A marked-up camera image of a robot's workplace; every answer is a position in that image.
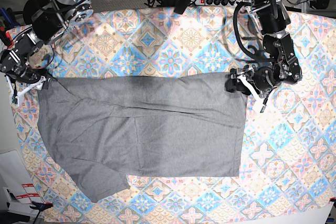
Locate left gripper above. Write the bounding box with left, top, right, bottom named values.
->
left=225, top=66, right=281, bottom=95

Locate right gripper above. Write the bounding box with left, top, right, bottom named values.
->
left=10, top=68, right=47, bottom=84

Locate grey T-shirt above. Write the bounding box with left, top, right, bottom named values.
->
left=38, top=73, right=247, bottom=202

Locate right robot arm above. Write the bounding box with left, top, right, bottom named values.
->
left=1, top=0, right=93, bottom=84

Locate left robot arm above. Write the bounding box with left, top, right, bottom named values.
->
left=225, top=0, right=302, bottom=97

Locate red table clamp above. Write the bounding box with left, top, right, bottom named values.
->
left=0, top=25, right=13, bottom=49

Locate black round stool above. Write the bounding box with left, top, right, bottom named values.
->
left=23, top=0, right=51, bottom=25

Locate white power strip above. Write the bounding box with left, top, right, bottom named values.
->
left=194, top=0, right=239, bottom=7

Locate patterned tablecloth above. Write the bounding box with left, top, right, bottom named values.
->
left=12, top=7, right=335, bottom=223

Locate white box with labels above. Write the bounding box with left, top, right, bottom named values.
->
left=1, top=150, right=44, bottom=217

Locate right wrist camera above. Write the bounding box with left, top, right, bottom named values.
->
left=10, top=95, right=19, bottom=105

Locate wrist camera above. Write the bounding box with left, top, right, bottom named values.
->
left=260, top=104, right=266, bottom=113
left=10, top=95, right=19, bottom=105

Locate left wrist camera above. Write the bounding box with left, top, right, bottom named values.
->
left=260, top=104, right=266, bottom=113

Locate black centre post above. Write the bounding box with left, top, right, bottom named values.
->
left=174, top=0, right=191, bottom=15

